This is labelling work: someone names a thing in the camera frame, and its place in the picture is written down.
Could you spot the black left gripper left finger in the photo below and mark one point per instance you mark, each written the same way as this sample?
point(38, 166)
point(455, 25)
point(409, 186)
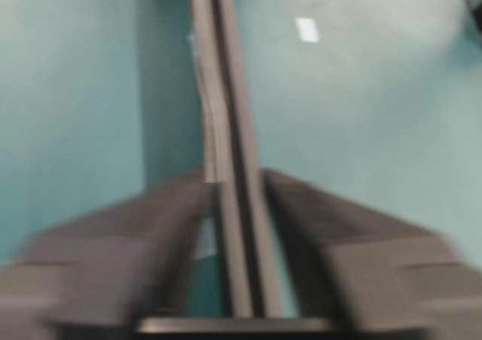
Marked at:
point(99, 275)

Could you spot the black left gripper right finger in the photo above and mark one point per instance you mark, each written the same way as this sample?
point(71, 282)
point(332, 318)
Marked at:
point(374, 275)

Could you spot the clear tape piece lower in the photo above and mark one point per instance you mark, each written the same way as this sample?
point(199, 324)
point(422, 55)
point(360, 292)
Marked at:
point(307, 29)

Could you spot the long black aluminium rail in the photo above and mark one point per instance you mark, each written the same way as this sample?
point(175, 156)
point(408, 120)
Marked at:
point(231, 161)

